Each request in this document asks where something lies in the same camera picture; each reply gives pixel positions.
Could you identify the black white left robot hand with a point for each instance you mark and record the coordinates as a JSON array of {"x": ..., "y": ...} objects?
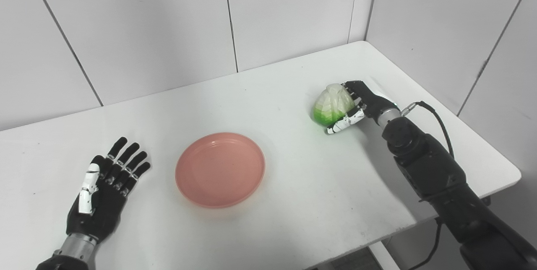
[{"x": 100, "y": 211}]

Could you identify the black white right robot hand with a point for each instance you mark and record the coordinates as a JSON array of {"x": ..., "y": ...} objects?
[{"x": 373, "y": 102}]

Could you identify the green white toy cabbage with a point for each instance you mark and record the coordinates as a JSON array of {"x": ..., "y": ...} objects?
[{"x": 331, "y": 104}]

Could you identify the pink round plate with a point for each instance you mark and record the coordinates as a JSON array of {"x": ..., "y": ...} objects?
[{"x": 220, "y": 169}]

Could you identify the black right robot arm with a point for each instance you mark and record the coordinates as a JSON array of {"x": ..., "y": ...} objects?
[{"x": 436, "y": 173}]

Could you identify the white table leg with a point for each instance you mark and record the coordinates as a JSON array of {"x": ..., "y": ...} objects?
[{"x": 382, "y": 257}]

